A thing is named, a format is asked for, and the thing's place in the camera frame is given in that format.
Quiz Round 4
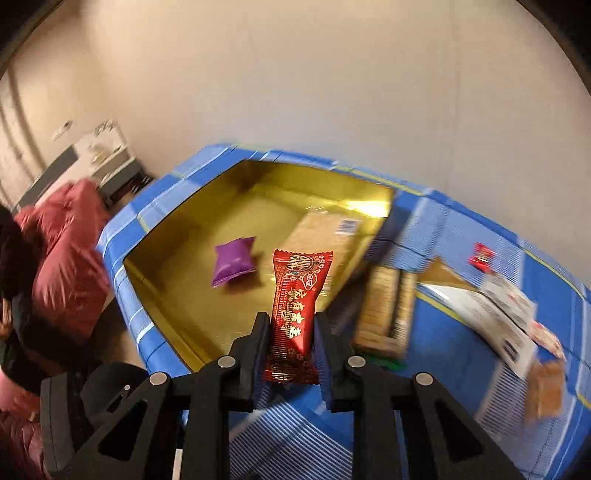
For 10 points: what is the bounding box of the gold tin box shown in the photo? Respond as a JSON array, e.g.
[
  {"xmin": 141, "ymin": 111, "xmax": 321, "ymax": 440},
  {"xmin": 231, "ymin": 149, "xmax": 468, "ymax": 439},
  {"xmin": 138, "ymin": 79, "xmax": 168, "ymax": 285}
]
[{"xmin": 122, "ymin": 159, "xmax": 404, "ymax": 374}]

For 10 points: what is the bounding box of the dark cloth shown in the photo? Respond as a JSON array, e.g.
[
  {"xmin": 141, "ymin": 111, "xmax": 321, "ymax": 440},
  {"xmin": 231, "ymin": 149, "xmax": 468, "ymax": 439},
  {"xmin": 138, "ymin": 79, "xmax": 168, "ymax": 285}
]
[{"xmin": 0, "ymin": 205, "xmax": 51, "ymax": 388}]

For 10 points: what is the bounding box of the person in red jacket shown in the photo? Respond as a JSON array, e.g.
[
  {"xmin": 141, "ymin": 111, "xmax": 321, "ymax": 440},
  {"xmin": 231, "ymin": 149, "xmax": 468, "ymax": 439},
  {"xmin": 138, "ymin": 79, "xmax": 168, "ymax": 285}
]
[{"xmin": 0, "ymin": 180, "xmax": 112, "ymax": 480}]

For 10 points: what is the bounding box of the blue plaid tablecloth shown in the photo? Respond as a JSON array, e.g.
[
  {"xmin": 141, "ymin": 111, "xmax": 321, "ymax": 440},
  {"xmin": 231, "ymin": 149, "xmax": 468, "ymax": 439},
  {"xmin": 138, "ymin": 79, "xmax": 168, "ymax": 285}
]
[{"xmin": 96, "ymin": 143, "xmax": 591, "ymax": 480}]

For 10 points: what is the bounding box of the small red candy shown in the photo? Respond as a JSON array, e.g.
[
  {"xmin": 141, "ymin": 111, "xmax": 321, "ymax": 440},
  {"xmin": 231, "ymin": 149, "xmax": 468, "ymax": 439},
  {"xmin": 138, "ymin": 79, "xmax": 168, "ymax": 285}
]
[{"xmin": 467, "ymin": 242, "xmax": 496, "ymax": 274}]

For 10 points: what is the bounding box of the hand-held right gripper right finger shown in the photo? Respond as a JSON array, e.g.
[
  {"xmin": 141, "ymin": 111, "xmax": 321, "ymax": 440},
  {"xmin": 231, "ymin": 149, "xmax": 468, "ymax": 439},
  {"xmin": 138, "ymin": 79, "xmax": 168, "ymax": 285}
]
[{"xmin": 314, "ymin": 313, "xmax": 522, "ymax": 480}]

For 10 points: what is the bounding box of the white printed snack packet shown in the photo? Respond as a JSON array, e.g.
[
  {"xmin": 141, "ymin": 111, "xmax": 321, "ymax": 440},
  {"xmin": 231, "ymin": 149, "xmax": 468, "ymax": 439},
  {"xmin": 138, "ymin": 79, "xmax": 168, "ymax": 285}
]
[{"xmin": 434, "ymin": 277, "xmax": 539, "ymax": 380}]

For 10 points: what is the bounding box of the grey topped cabinet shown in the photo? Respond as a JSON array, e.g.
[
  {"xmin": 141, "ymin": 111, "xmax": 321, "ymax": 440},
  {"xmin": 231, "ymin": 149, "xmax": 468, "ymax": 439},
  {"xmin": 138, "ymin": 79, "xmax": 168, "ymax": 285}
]
[{"xmin": 14, "ymin": 141, "xmax": 93, "ymax": 208}]

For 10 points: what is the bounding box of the small cracker packet green edge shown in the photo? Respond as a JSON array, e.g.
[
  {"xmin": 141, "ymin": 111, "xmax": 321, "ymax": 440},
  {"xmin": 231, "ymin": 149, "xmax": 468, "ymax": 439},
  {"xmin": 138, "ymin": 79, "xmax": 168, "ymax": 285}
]
[{"xmin": 352, "ymin": 265, "xmax": 419, "ymax": 370}]

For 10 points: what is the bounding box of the red patterned snack packet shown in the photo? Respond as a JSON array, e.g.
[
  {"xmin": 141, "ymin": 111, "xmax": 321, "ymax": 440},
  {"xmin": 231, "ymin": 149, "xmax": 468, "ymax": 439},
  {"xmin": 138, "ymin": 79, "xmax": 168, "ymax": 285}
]
[{"xmin": 263, "ymin": 249, "xmax": 334, "ymax": 385}]

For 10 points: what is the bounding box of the large clear cracker packet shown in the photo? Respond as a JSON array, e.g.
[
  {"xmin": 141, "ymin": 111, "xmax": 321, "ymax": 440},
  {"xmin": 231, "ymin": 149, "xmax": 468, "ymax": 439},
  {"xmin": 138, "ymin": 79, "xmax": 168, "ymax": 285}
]
[{"xmin": 277, "ymin": 210, "xmax": 375, "ymax": 305}]

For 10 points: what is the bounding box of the purple snack packet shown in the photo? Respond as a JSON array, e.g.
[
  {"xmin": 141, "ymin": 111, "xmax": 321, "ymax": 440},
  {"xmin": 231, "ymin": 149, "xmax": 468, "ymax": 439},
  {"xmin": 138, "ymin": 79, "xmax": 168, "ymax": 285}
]
[{"xmin": 211, "ymin": 236, "xmax": 257, "ymax": 288}]

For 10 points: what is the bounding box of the white bedside cabinet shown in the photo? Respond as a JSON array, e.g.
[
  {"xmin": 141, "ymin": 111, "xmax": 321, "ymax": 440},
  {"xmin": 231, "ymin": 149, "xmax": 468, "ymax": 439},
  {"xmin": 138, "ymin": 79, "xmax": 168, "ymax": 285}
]
[{"xmin": 85, "ymin": 119, "xmax": 155, "ymax": 204}]

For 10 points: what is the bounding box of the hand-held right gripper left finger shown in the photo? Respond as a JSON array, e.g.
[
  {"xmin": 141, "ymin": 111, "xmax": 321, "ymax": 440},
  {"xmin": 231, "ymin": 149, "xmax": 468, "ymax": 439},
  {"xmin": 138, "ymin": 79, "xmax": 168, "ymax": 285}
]
[{"xmin": 60, "ymin": 311, "xmax": 271, "ymax": 480}]

